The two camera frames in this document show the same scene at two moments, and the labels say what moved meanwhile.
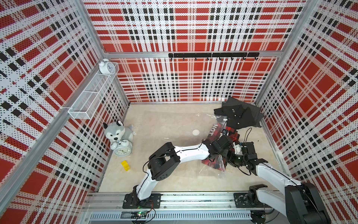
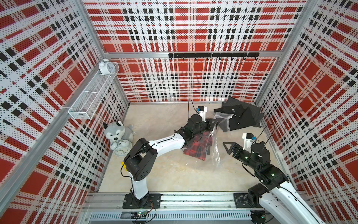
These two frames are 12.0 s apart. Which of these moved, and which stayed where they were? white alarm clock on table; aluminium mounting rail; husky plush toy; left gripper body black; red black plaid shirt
Moved: left gripper body black; red black plaid shirt
Stayed: husky plush toy; aluminium mounting rail; white alarm clock on table
